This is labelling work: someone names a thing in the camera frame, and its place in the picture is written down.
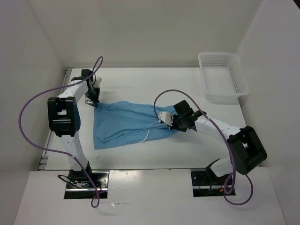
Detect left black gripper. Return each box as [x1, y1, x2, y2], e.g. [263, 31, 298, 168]
[84, 86, 100, 108]

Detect light blue shorts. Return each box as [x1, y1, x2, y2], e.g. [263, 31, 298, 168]
[93, 101, 177, 150]

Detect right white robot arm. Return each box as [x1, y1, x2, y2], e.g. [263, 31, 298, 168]
[159, 100, 268, 184]

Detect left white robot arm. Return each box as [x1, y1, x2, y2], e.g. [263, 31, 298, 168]
[47, 69, 102, 188]

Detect white perforated plastic basket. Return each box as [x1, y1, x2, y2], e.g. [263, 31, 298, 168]
[198, 52, 250, 101]

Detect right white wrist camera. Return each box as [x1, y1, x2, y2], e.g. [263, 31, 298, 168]
[158, 111, 174, 127]

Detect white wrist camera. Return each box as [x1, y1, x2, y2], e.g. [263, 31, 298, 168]
[93, 77, 102, 88]
[158, 111, 174, 127]

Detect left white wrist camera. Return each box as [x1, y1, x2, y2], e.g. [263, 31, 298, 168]
[93, 77, 102, 88]

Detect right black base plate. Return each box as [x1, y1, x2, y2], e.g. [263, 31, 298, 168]
[191, 168, 228, 197]

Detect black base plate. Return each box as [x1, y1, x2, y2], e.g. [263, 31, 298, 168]
[58, 171, 110, 200]
[191, 168, 228, 197]

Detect aluminium table edge rail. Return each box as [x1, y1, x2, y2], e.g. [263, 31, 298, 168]
[37, 67, 73, 171]

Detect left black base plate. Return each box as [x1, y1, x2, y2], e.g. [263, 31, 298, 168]
[58, 171, 110, 200]

